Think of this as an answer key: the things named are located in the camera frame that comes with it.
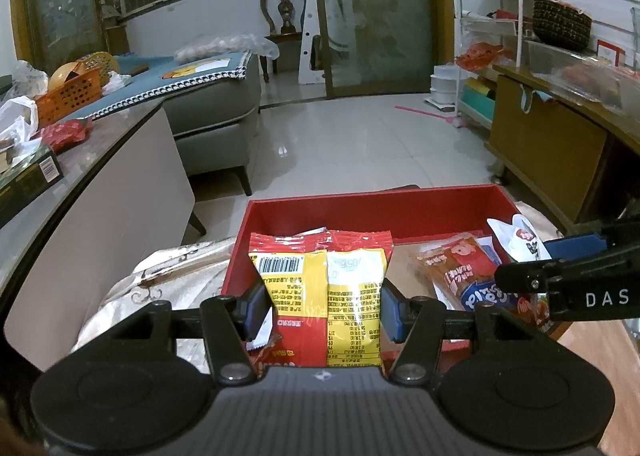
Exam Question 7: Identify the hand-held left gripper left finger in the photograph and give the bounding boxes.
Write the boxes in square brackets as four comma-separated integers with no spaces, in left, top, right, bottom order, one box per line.
[107,280,274,385]

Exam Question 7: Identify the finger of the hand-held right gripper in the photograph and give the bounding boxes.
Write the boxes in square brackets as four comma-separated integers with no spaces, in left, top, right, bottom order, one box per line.
[542,218,640,263]
[494,256,608,296]

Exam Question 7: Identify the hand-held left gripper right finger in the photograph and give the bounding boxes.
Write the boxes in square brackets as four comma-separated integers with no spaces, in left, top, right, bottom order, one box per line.
[379,278,547,385]

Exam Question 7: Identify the white snack packet black print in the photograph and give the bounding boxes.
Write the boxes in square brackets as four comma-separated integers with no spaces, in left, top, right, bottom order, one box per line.
[487,216,554,265]

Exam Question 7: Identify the yellow red snack packet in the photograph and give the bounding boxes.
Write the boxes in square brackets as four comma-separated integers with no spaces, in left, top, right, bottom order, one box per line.
[247,230,396,370]

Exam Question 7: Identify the red blue spicy snack packet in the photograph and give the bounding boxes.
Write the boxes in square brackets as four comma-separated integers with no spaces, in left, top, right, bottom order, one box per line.
[417,233,552,333]

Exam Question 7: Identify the red cardboard box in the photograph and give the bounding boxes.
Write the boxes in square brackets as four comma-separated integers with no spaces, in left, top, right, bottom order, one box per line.
[220,184,553,353]

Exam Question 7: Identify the wooden cabinet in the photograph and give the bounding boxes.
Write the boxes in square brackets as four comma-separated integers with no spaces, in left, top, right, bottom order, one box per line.
[486,63,640,238]

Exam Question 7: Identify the clear plastic container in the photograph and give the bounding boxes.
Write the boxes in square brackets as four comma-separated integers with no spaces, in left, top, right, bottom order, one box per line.
[527,41,640,113]

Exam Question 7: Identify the teal storage bin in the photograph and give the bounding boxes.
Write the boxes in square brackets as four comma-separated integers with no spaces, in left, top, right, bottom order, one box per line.
[460,78,497,118]

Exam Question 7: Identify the grey sofa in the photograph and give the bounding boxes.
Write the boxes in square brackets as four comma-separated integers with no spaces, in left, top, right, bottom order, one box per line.
[160,48,264,197]

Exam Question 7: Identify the grey stone-top coffee table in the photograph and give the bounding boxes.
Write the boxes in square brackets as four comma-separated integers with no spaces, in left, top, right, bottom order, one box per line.
[0,98,208,373]

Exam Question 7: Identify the pink fly swatter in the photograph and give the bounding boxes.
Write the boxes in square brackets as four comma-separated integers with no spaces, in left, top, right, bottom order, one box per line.
[395,105,464,130]

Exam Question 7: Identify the white stacked containers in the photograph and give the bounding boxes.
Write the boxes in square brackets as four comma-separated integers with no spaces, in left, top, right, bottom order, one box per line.
[431,63,459,113]

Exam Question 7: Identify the orange plastic bag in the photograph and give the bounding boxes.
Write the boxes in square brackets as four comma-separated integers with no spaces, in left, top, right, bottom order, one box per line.
[455,42,507,73]

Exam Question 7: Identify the dark woven basket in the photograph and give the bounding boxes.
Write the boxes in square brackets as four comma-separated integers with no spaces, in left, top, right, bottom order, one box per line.
[532,0,594,53]

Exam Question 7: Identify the blue sofa blanket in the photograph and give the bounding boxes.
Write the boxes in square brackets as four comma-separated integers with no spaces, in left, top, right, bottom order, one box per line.
[65,50,254,120]

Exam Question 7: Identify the dark green box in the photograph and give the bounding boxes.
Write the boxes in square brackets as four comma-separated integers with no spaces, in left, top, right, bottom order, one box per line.
[0,143,64,228]

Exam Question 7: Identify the clear plastic bag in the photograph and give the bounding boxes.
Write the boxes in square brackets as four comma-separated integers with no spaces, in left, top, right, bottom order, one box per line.
[174,32,281,63]

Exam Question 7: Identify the white perforated panel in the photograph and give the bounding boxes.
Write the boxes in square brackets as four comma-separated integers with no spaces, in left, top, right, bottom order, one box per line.
[298,0,362,86]

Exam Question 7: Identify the orange plastic basket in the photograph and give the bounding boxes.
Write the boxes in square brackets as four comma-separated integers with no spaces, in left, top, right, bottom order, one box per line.
[35,67,104,128]

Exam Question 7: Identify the yellow round toy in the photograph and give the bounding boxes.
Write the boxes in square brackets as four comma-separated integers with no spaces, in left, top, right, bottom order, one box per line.
[47,52,121,93]

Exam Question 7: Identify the carved wooden chair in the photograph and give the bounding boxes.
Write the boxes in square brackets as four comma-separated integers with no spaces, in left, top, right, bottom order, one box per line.
[260,0,323,83]

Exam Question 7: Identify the white plastic bag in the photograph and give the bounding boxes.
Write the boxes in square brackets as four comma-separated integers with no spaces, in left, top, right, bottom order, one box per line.
[0,61,42,153]

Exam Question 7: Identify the white wire rack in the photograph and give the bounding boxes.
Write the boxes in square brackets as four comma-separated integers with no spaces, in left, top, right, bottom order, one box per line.
[452,0,562,133]

